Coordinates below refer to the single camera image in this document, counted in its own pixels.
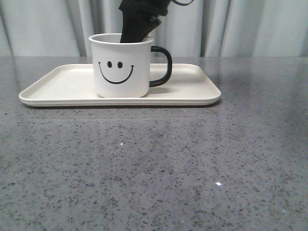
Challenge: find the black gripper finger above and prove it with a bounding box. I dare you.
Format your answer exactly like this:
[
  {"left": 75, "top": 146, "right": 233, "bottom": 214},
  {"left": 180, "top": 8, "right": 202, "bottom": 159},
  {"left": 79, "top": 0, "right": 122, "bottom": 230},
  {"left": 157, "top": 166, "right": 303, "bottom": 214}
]
[
  {"left": 120, "top": 13, "right": 151, "bottom": 43},
  {"left": 143, "top": 14, "right": 161, "bottom": 38}
]

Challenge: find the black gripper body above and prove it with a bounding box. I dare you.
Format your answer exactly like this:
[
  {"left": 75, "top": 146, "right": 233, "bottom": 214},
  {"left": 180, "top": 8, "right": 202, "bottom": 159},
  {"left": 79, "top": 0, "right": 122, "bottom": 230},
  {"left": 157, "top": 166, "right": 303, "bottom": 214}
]
[{"left": 119, "top": 0, "right": 171, "bottom": 16}]

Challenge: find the white smiley mug black handle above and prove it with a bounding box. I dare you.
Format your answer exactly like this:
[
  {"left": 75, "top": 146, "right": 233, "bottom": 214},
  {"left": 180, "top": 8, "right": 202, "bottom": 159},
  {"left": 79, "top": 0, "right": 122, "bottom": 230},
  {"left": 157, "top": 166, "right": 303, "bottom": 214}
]
[{"left": 89, "top": 33, "right": 173, "bottom": 98}]

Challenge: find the cream rectangular plastic tray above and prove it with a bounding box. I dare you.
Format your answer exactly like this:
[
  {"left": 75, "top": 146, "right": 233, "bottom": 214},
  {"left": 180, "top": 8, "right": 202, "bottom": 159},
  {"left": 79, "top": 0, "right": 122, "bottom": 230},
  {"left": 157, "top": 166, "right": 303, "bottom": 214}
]
[{"left": 19, "top": 64, "right": 221, "bottom": 107}]

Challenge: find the pale grey-green curtain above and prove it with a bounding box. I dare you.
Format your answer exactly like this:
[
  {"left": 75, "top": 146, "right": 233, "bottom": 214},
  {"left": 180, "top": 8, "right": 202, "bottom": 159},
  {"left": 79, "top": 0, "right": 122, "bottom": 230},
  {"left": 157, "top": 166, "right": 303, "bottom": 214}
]
[{"left": 0, "top": 0, "right": 308, "bottom": 57}]

